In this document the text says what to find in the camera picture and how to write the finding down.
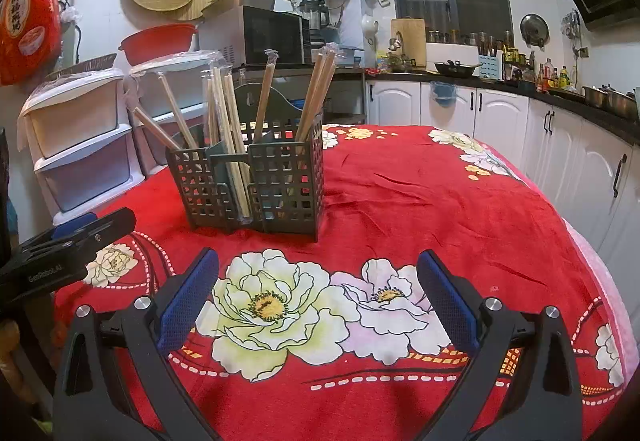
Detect metal baking pan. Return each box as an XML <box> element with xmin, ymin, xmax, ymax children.
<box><xmin>201</xmin><ymin>0</ymin><xmax>277</xmax><ymax>19</ymax></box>

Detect bunch of chopsticks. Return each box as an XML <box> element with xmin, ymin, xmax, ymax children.
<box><xmin>127</xmin><ymin>48</ymin><xmax>337</xmax><ymax>224</ymax></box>

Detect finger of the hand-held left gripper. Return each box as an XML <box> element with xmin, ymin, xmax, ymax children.
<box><xmin>50</xmin><ymin>213</ymin><xmax>98</xmax><ymax>239</ymax></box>
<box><xmin>20</xmin><ymin>207</ymin><xmax>137</xmax><ymax>272</ymax></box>

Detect row of condiment bottles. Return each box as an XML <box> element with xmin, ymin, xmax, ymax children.
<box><xmin>537</xmin><ymin>58</ymin><xmax>571</xmax><ymax>89</ymax></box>

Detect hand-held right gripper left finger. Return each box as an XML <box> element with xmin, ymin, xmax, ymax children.
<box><xmin>52</xmin><ymin>248</ymin><xmax>223</xmax><ymax>441</ymax></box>

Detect white plastic container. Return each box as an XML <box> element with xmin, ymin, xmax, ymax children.
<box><xmin>325</xmin><ymin>43</ymin><xmax>363</xmax><ymax>66</ymax></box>

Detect metal kitchen shelf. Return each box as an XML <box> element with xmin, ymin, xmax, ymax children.
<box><xmin>220</xmin><ymin>66</ymin><xmax>368</xmax><ymax>126</ymax></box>

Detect white plastic drawer tower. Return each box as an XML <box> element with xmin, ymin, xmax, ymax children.
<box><xmin>17</xmin><ymin>68</ymin><xmax>133</xmax><ymax>227</ymax></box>
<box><xmin>127</xmin><ymin>51</ymin><xmax>223</xmax><ymax>182</ymax></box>

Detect microwave oven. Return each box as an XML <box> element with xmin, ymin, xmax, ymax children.
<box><xmin>197</xmin><ymin>5</ymin><xmax>311</xmax><ymax>66</ymax></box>

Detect wooden cutting board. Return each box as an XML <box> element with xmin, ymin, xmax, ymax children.
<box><xmin>391</xmin><ymin>18</ymin><xmax>427</xmax><ymax>66</ymax></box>

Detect red plastic bag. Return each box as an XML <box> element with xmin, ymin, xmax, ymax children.
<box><xmin>0</xmin><ymin>0</ymin><xmax>63</xmax><ymax>86</ymax></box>

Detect black wok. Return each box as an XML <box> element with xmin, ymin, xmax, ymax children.
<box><xmin>434</xmin><ymin>61</ymin><xmax>482</xmax><ymax>79</ymax></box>

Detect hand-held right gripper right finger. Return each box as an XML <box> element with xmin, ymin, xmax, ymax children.
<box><xmin>417</xmin><ymin>250</ymin><xmax>586</xmax><ymax>441</ymax></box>

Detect blue knife block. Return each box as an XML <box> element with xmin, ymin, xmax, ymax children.
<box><xmin>477</xmin><ymin>53</ymin><xmax>498</xmax><ymax>82</ymax></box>

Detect blender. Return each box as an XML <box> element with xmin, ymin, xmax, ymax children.
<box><xmin>298</xmin><ymin>0</ymin><xmax>331</xmax><ymax>42</ymax></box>

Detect grey plastic utensil basket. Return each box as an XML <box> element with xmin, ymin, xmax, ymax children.
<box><xmin>166</xmin><ymin>83</ymin><xmax>325</xmax><ymax>243</ymax></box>

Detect red plastic basin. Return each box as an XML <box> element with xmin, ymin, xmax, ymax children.
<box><xmin>119</xmin><ymin>23</ymin><xmax>198</xmax><ymax>64</ymax></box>

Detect blue hanging bin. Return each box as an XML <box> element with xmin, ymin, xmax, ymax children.
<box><xmin>430</xmin><ymin>81</ymin><xmax>458</xmax><ymax>108</ymax></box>

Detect white kitchen cabinets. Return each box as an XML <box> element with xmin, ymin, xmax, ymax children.
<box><xmin>365</xmin><ymin>78</ymin><xmax>640</xmax><ymax>272</ymax></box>

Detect metal pot lid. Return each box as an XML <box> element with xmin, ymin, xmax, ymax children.
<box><xmin>520</xmin><ymin>13</ymin><xmax>549</xmax><ymax>46</ymax></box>

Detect metal pots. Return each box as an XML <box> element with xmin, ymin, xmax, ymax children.
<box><xmin>582</xmin><ymin>85</ymin><xmax>638</xmax><ymax>119</ymax></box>

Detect red floral blanket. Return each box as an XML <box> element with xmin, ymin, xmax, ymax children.
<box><xmin>52</xmin><ymin>123</ymin><xmax>628</xmax><ymax>441</ymax></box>

